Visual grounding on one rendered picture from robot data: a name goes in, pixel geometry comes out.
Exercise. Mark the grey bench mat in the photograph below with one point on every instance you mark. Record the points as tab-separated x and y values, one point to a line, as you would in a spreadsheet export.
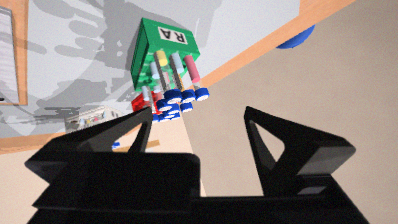
80	52

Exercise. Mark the green tube rack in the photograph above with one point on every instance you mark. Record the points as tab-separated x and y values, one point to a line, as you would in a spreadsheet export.
159	36

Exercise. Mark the white test tube rack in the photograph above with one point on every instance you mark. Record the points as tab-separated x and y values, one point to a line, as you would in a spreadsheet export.
71	121

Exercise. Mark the red tube rack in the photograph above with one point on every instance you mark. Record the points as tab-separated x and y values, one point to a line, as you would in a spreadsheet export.
138	103

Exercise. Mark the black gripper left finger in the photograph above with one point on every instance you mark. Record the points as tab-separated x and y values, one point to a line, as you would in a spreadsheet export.
100	137

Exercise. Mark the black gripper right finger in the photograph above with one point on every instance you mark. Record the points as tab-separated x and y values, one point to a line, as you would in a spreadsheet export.
308	151

